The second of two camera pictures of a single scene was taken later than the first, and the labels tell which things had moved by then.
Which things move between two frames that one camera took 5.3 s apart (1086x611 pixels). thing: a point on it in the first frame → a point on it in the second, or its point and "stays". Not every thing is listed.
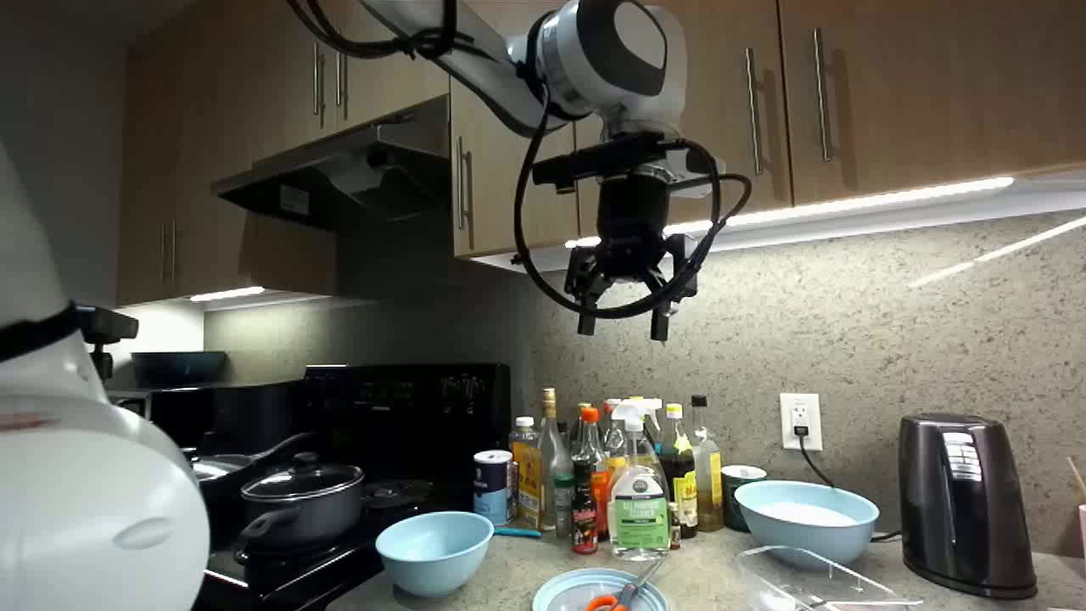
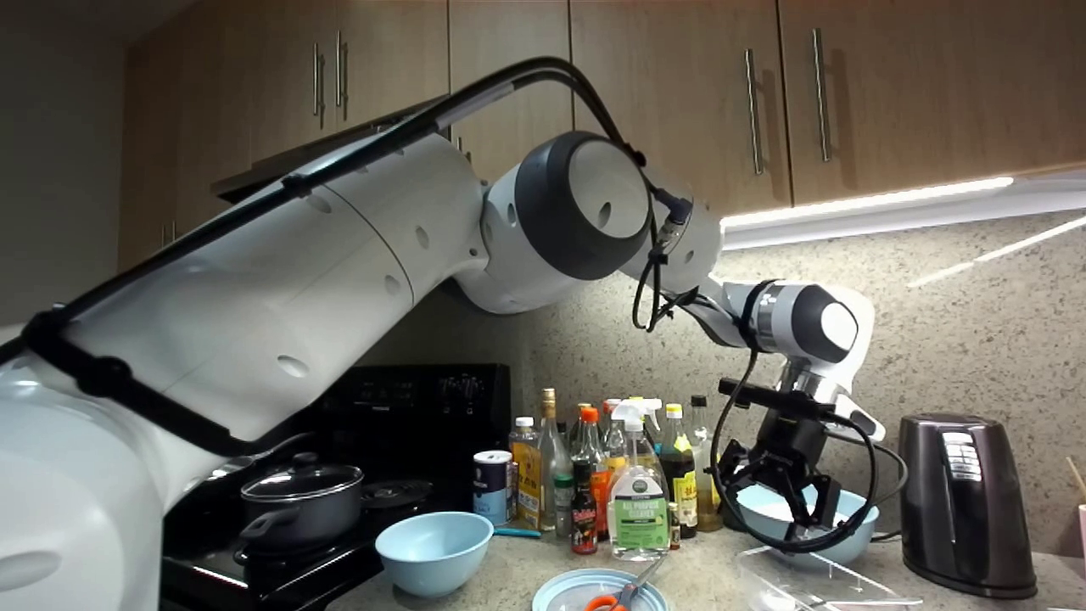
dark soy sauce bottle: [678, 482] stays
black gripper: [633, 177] → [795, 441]
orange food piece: [606, 600] stays
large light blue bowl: [806, 524] stays
